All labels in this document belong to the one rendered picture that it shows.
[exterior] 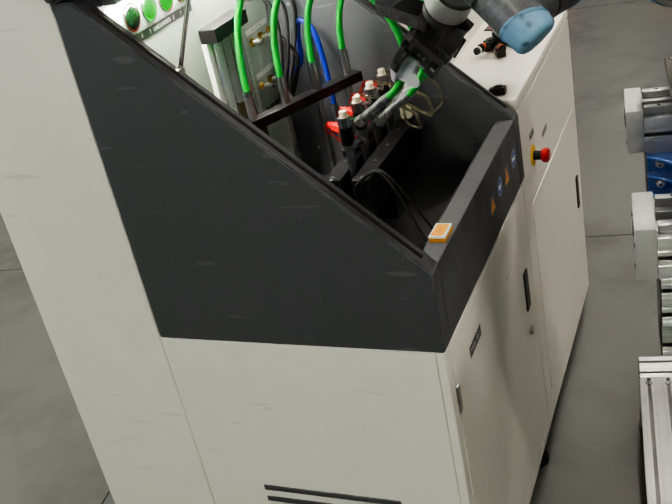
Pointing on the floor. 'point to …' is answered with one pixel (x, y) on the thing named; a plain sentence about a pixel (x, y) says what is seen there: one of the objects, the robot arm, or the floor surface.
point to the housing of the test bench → (87, 270)
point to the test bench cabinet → (328, 421)
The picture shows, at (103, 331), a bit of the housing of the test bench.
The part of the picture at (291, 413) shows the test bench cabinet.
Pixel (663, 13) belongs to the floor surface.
